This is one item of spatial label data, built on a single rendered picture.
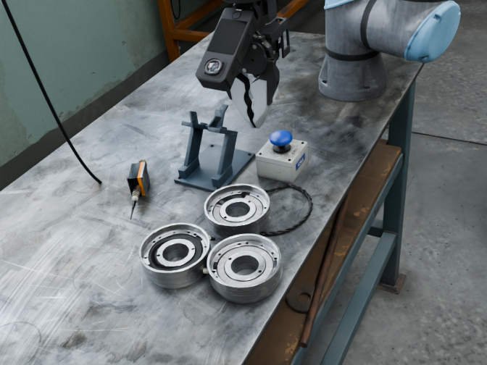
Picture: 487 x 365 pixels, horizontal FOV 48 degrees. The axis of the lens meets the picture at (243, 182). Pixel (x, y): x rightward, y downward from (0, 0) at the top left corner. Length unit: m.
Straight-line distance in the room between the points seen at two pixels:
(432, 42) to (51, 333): 0.79
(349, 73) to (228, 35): 0.49
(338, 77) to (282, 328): 0.53
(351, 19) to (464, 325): 1.04
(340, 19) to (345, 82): 0.13
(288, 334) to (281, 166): 0.31
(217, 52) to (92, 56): 2.21
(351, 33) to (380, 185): 0.41
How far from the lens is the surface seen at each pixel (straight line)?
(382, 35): 1.10
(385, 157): 1.47
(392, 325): 1.78
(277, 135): 0.96
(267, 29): 0.79
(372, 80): 1.21
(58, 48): 2.76
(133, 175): 0.98
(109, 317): 0.81
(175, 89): 1.33
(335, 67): 1.20
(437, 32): 1.08
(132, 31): 3.14
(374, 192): 1.35
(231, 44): 0.73
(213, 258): 0.80
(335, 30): 1.17
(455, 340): 1.78
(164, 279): 0.79
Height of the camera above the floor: 1.39
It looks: 37 degrees down
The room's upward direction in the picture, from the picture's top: 8 degrees counter-clockwise
